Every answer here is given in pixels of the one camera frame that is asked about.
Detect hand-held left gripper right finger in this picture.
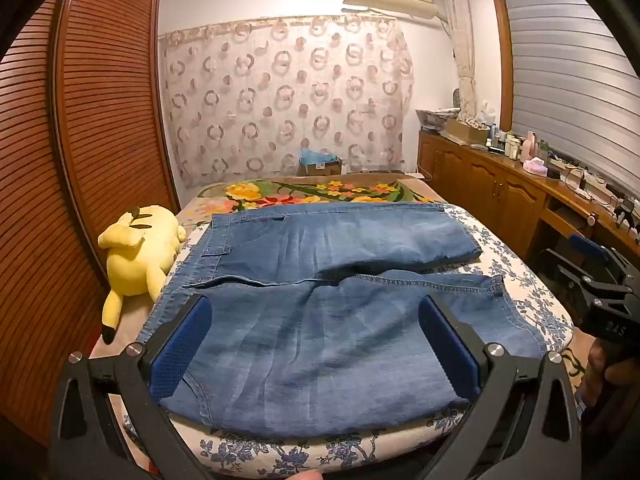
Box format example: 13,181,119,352
417,292,583,480

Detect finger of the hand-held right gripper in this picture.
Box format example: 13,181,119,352
542,247,603,303
569,232,632,281

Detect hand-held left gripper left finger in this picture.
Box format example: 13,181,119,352
48,292,216,480

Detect blue denim pants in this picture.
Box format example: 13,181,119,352
137,199,548,436

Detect person's right hand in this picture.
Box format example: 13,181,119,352
582,337,628,411

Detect blue floral bed sheet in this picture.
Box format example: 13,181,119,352
107,182,576,480

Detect white power strip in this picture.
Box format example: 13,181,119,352
574,172,610,199

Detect yellow plush toy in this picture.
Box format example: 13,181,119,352
97,205,187,345

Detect wooden sideboard cabinet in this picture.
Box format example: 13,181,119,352
417,130,640,273

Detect flat cardboard box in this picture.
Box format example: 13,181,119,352
442,118,491,145

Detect grey window blind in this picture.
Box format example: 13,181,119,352
501,0,640,197

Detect colourful flower blanket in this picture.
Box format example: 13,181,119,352
180,176,442,226

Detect patterned tray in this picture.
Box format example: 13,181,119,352
415,107,463,131

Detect cardboard box with blue bag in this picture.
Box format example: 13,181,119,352
298,149,344,177

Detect beige tied curtain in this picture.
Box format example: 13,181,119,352
440,0,482,122

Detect wooden louvred wardrobe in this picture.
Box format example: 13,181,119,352
0,0,181,461

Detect circle patterned sheer curtain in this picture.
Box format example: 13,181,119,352
159,15,416,191

